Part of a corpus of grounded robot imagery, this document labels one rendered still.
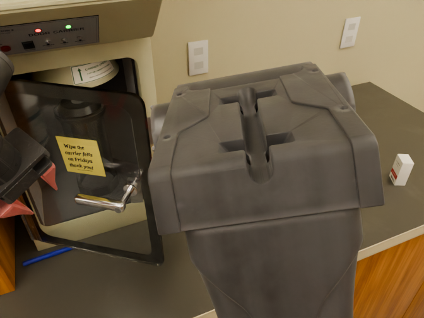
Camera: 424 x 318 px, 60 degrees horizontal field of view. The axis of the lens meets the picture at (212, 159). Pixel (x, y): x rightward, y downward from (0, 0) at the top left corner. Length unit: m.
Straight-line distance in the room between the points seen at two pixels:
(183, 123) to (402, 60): 1.77
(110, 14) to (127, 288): 0.55
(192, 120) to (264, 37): 1.22
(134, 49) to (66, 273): 0.51
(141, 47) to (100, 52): 0.08
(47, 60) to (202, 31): 0.65
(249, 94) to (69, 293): 0.75
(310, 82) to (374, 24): 1.51
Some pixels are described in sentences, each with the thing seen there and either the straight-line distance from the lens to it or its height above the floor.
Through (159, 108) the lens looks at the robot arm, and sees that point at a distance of 0.21.
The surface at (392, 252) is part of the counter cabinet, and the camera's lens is 1.17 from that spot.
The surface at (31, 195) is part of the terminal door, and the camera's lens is 0.81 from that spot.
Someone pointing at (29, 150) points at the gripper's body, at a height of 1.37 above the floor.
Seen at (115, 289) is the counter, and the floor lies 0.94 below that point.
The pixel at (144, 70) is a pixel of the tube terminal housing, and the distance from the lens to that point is 0.75.
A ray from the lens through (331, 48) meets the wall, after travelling 1.57.
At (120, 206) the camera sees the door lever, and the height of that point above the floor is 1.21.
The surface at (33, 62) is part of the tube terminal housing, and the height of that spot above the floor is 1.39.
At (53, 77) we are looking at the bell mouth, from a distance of 0.76.
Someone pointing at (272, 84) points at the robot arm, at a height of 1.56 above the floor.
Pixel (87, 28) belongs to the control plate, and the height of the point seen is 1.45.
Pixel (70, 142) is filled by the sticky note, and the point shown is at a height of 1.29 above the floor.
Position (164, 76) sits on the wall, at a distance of 1.26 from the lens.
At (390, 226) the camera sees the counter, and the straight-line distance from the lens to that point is 1.04.
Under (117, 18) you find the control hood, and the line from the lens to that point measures 0.62.
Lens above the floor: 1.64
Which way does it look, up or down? 38 degrees down
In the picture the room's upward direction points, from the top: straight up
